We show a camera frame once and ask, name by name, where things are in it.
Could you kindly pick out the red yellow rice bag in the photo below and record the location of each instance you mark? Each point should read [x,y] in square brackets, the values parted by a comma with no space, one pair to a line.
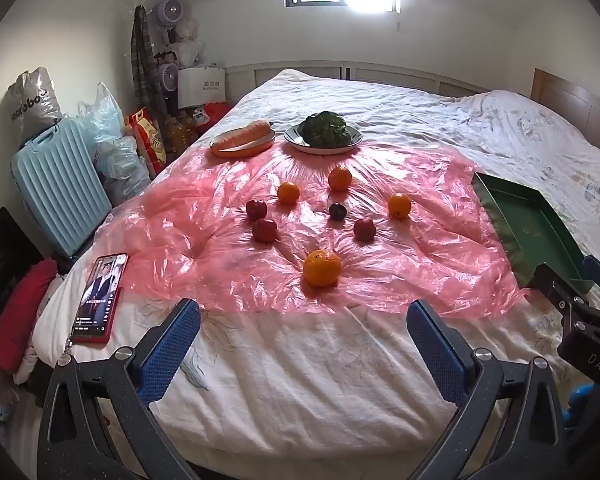
[147,140]

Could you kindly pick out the hanging clear plastic bags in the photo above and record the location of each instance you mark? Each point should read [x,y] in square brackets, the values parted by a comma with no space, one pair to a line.
[190,45]

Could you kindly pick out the yellow oil bottle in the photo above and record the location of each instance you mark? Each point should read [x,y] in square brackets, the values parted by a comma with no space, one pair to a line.
[191,132]
[175,135]

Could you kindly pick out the small orange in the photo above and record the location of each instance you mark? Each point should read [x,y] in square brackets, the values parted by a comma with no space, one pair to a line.
[399,205]

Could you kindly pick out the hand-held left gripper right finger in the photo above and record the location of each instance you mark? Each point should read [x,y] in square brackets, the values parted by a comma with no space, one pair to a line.
[432,345]

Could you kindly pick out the carrot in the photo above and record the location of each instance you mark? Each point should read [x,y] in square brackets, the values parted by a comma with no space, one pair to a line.
[242,135]

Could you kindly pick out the white paper bag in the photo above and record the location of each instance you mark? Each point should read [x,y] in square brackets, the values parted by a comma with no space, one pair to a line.
[202,87]

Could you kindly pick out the dark plum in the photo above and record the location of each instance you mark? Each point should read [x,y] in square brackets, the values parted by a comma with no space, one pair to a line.
[337,210]

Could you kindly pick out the plaid scarf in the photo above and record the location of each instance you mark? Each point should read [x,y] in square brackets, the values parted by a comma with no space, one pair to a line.
[141,60]

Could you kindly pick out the smooth orange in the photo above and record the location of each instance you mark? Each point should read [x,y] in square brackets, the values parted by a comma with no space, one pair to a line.
[288,192]

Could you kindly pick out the bluish plastic bag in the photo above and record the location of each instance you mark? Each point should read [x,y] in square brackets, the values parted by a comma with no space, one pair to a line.
[122,170]

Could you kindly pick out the light blue suitcase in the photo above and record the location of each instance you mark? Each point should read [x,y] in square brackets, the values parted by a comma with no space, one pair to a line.
[55,185]

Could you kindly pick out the large orange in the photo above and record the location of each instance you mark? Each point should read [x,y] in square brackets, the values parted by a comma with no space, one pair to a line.
[321,268]

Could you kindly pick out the red pillow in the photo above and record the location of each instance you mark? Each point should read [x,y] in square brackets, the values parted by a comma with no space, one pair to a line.
[22,310]

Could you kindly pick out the dark orange mandarin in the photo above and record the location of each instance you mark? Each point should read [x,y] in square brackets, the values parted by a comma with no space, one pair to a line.
[340,178]

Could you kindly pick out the green tray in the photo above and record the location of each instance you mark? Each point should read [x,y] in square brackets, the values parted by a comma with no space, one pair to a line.
[525,220]

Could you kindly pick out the pink plastic sheet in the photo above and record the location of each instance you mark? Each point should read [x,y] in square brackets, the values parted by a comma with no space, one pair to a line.
[205,240]

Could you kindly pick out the white plate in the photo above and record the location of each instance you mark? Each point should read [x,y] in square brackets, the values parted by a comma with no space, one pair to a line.
[291,138]

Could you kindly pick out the person's right hand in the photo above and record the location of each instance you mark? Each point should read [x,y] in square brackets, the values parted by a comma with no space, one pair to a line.
[577,405]

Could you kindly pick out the black bag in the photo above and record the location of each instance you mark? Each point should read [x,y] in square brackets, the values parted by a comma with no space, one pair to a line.
[0,260]

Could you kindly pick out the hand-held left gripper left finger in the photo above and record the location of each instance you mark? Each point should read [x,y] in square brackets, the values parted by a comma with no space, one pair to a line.
[172,345]

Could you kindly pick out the silver printed bag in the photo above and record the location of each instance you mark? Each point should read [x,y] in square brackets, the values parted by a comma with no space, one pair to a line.
[32,100]

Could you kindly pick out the smartphone in red case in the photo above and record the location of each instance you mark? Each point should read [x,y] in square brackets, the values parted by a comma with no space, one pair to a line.
[100,300]

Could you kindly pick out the red apple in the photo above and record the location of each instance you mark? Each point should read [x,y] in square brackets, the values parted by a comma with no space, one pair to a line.
[264,230]
[364,229]
[256,209]

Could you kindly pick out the orange plate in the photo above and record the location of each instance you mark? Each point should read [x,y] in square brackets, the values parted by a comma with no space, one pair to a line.
[250,151]

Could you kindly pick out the green leafy vegetable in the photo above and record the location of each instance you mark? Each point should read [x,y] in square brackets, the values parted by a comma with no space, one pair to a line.
[325,129]

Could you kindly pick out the wooden headboard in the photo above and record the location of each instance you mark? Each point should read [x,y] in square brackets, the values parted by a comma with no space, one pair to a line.
[575,100]

